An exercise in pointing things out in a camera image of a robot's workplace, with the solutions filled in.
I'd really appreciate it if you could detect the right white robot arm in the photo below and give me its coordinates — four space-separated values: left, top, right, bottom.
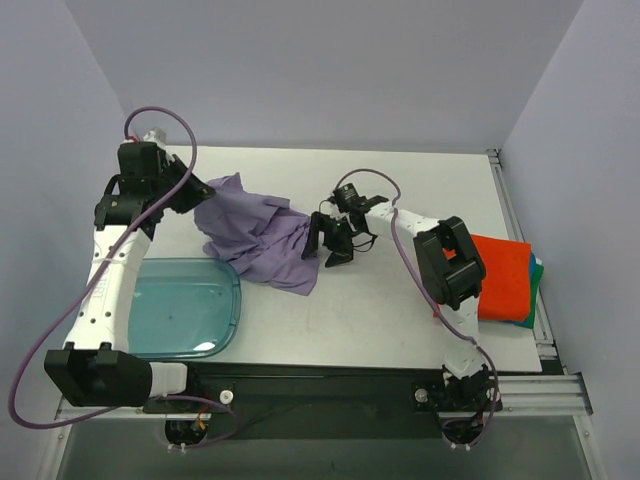
302 183 491 408

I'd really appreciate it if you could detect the folded green t shirt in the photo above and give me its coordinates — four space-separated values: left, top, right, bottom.
511 262 544 330

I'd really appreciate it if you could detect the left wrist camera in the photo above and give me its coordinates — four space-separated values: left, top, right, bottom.
142 127 166 144

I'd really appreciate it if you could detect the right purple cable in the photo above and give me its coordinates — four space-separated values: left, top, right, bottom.
333 168 501 446

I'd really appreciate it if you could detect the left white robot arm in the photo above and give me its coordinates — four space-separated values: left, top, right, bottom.
44 138 215 412

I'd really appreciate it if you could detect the purple t shirt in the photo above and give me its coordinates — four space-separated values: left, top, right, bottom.
194 173 319 296

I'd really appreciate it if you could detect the folded orange t shirt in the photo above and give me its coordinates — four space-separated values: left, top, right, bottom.
413 222 532 322

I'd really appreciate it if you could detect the teal transparent plastic bin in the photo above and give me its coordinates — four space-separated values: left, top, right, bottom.
128 258 242 361

